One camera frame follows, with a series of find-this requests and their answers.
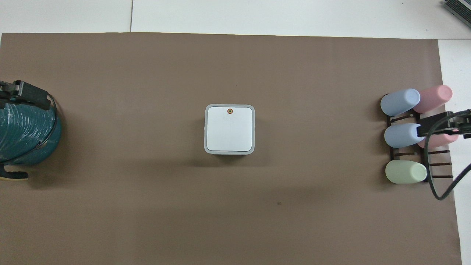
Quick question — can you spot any teal ribbed bucket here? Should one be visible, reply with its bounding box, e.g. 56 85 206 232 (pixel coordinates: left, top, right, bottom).
0 101 62 166

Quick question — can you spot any white trash can grey rim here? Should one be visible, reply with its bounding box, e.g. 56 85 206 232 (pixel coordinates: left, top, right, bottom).
204 104 256 155

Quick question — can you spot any pink cup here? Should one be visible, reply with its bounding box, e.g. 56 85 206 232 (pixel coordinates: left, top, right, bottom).
418 130 460 149
412 85 453 114

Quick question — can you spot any black curved handle piece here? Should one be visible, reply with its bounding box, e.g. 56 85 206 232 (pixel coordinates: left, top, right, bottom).
0 165 29 181

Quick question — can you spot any light green cup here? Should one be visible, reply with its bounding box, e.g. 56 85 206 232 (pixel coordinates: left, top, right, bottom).
385 160 428 184

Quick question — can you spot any black cup rack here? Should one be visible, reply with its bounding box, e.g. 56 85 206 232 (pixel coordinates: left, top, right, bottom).
385 110 454 184

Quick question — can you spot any light blue cup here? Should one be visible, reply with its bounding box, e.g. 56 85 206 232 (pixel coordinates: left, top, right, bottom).
380 89 421 117
384 123 426 148

